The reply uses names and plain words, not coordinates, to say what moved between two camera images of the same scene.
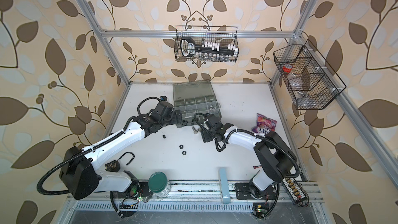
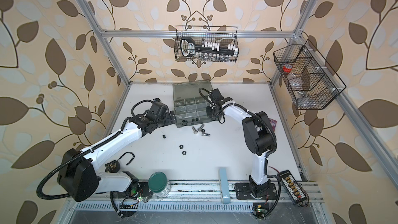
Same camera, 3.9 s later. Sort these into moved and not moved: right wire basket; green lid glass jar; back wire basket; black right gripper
Moved: black right gripper
Not moved: right wire basket; back wire basket; green lid glass jar
